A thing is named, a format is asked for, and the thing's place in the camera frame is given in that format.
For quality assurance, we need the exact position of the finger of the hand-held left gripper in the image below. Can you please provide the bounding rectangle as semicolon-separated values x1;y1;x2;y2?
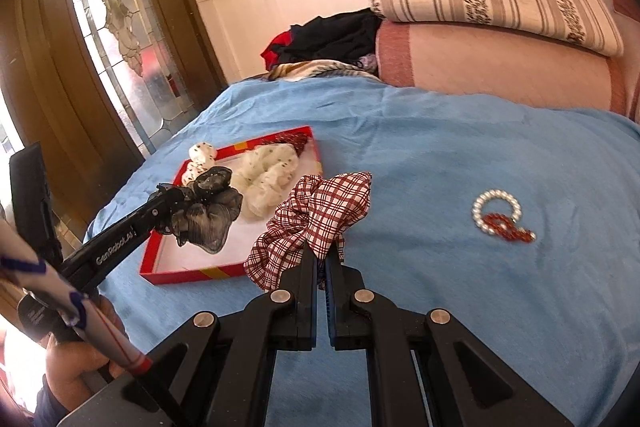
151;183;195;208
147;214;177;238

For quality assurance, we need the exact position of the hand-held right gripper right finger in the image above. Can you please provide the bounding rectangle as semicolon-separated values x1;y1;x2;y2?
322;254;576;427

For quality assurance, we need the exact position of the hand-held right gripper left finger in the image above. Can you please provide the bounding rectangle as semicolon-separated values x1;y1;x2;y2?
55;242;321;427

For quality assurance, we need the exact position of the red shallow box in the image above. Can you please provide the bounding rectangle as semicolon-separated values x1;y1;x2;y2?
139;125;324;287

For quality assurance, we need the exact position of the grey dotted mesh scrunchie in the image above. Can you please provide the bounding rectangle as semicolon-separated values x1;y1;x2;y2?
169;166;244;256

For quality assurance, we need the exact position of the red checkered scrunchie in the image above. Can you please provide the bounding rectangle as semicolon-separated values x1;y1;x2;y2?
243;172;373;292

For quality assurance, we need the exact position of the large white dotted scrunchie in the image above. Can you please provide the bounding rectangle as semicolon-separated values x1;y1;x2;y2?
229;144;302;221

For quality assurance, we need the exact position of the person's left hand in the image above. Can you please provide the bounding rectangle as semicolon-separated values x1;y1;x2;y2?
45;294;128;408

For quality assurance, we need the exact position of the wooden door with glass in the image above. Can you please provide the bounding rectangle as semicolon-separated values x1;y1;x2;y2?
0;0;230;253

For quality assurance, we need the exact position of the blue blanket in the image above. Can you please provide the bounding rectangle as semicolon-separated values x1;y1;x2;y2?
82;77;640;427

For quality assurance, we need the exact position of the patterned beige cloth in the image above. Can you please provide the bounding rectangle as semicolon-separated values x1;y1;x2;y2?
266;58;382;84

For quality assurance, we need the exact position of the pile of dark clothes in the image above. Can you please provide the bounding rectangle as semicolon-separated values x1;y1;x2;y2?
260;8;384;70

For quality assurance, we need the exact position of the red bead bracelet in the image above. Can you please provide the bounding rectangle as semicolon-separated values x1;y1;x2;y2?
481;212;537;246

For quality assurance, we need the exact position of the white pearl bracelet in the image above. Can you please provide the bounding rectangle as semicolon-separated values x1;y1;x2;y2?
471;189;522;238

